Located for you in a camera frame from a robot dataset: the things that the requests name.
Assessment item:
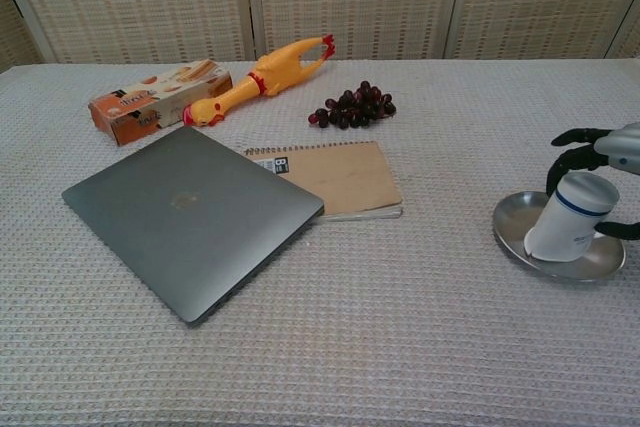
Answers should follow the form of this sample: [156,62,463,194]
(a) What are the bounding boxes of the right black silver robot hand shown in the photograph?
[545,121,640,242]

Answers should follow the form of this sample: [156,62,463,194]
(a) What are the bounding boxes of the white paper cup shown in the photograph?
[523,171,620,263]

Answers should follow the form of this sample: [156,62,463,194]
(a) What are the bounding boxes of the round steel plate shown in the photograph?
[492,190,627,284]

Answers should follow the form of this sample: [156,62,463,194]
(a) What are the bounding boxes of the dark red grape bunch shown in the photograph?
[308,80,398,130]

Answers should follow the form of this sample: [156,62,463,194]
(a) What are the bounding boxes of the brown spiral notebook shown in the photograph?
[243,140,404,222]

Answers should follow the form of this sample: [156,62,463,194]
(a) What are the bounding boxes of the white woven fringed tablecloth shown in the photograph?
[0,57,640,427]

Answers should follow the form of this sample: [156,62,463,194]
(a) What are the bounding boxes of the yellow rubber chicken toy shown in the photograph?
[181,34,336,128]

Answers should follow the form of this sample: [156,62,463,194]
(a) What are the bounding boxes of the grey closed laptop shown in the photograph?
[61,125,326,328]

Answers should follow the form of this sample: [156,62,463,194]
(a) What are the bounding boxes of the orange cookie box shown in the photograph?
[88,60,234,148]

